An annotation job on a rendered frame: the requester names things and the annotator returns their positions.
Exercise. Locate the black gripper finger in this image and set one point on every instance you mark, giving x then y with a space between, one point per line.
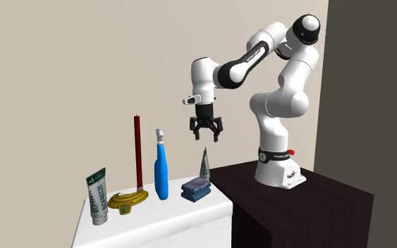
194 129
217 129

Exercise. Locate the white toilet tank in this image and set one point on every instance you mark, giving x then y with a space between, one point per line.
170 223

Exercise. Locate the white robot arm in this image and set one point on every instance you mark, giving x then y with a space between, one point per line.
280 99

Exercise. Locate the red and yellow plunger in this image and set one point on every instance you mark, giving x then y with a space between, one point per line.
132 197

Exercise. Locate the small green white tube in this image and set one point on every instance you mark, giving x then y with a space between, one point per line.
204 166

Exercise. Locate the blue spray bottle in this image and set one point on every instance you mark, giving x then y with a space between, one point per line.
161 171

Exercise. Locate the dark brown robot stand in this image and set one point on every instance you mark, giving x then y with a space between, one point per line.
297 213

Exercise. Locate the blue folded sponge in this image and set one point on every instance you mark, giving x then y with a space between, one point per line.
195 189

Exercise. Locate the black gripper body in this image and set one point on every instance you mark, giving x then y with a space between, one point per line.
204 113

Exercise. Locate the green and white tube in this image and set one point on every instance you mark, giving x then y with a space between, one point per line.
97 197

